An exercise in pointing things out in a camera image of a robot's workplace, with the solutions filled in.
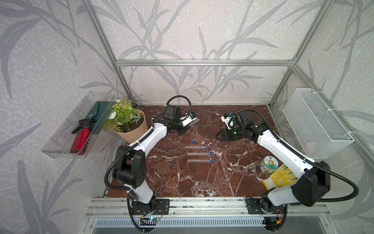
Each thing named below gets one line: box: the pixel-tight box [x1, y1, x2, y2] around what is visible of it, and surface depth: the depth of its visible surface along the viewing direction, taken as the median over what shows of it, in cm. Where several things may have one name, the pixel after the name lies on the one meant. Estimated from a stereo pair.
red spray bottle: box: [70, 118, 97, 156], surface depth 61 cm
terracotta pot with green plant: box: [104, 98, 149, 144], surface depth 85 cm
